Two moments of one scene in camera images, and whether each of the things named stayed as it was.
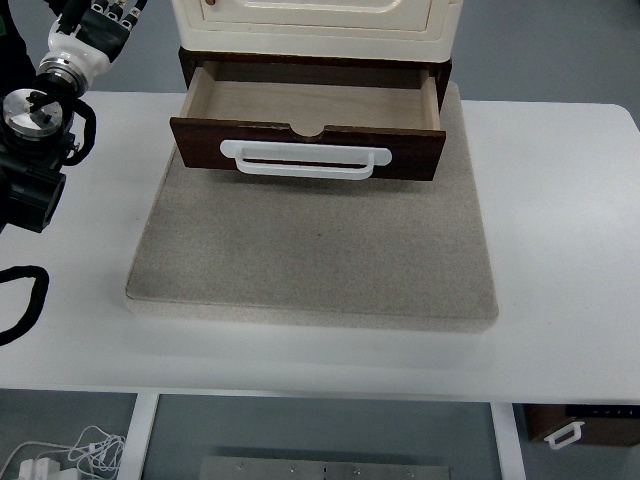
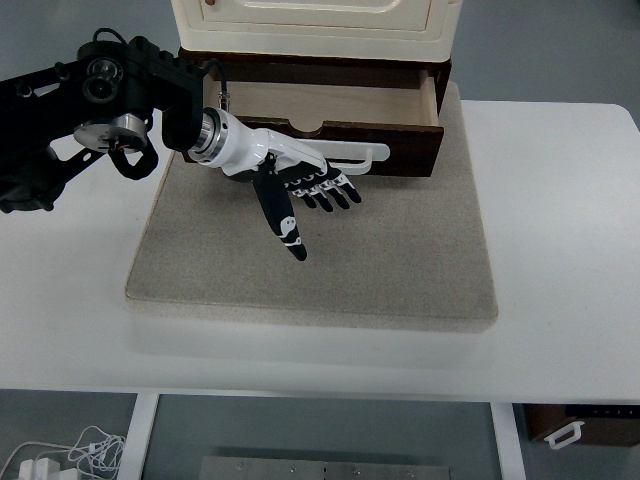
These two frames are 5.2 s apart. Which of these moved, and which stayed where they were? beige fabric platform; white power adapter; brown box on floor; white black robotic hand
Moved: white black robotic hand
Stayed: white power adapter; brown box on floor; beige fabric platform
